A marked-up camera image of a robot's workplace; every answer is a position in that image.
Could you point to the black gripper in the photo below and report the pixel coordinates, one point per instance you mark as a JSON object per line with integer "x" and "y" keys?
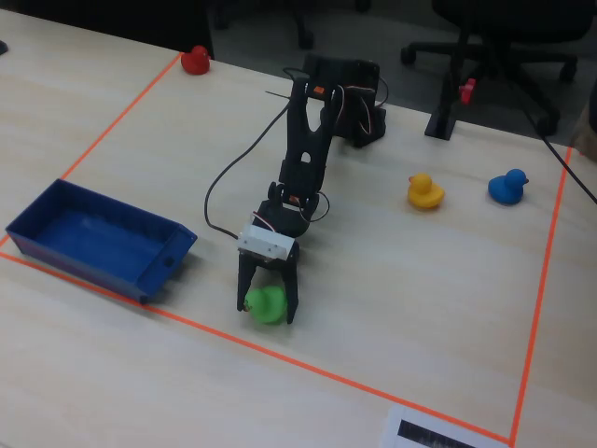
{"x": 266, "y": 262}

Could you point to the green rubber duck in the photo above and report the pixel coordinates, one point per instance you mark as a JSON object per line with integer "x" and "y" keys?
{"x": 267, "y": 304}

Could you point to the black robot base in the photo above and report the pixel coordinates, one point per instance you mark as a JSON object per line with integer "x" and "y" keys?
{"x": 354, "y": 93}

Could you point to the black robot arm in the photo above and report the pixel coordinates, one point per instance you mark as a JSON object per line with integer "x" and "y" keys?
{"x": 305, "y": 140}

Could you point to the blue plastic box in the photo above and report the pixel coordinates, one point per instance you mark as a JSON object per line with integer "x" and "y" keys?
{"x": 93, "y": 238}

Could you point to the yellow rubber duck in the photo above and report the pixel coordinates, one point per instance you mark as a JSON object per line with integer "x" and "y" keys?
{"x": 423, "y": 192}

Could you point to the red rubber duck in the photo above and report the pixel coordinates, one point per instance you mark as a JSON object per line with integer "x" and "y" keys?
{"x": 196, "y": 60}

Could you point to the blue rubber duck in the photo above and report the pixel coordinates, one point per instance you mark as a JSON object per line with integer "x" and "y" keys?
{"x": 507, "y": 187}

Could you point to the orange tape line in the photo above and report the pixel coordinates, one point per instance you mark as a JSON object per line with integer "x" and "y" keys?
{"x": 116, "y": 112}
{"x": 280, "y": 354}
{"x": 543, "y": 280}

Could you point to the white paper with barcode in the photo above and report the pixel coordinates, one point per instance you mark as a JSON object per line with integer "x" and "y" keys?
{"x": 420, "y": 431}

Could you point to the red clamp knob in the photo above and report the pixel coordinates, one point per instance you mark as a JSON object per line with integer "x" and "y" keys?
{"x": 467, "y": 90}

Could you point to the black office chair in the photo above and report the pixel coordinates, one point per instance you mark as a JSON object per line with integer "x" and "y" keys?
{"x": 503, "y": 32}

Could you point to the dark flat object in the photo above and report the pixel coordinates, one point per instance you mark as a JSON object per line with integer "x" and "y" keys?
{"x": 3, "y": 47}

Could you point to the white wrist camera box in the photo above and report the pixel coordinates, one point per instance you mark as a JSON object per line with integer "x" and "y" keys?
{"x": 266, "y": 242}

